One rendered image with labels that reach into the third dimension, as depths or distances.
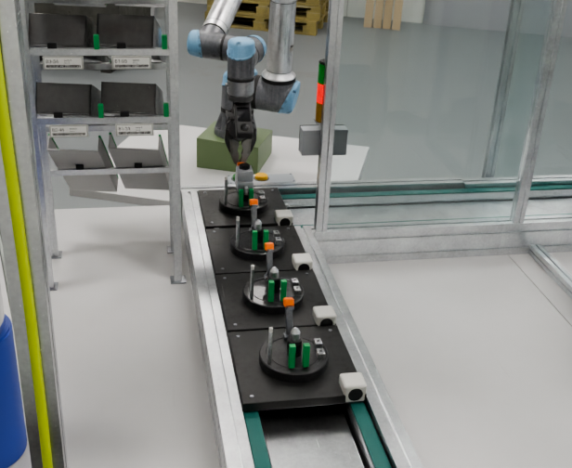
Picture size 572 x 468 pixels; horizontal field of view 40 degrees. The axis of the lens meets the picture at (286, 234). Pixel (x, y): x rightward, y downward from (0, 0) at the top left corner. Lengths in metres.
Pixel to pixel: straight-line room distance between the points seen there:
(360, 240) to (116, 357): 0.76
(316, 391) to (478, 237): 0.92
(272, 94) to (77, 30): 0.96
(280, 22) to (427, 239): 0.86
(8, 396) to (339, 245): 1.03
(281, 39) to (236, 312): 1.15
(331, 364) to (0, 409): 0.63
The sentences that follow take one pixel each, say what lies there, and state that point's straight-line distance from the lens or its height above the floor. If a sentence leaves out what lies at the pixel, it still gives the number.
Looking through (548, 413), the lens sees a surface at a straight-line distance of 1.79.
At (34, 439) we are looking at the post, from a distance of 1.21.
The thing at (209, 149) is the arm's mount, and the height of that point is 0.93.
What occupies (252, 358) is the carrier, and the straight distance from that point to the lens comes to 1.63.
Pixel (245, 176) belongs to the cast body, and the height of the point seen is 1.07.
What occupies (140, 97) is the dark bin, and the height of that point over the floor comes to 1.34.
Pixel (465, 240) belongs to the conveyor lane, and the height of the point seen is 0.91.
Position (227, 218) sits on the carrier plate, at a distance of 2.18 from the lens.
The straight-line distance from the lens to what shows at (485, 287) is 2.19.
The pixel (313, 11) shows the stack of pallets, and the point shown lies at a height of 0.25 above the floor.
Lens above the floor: 1.92
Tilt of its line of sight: 27 degrees down
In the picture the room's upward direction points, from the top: 3 degrees clockwise
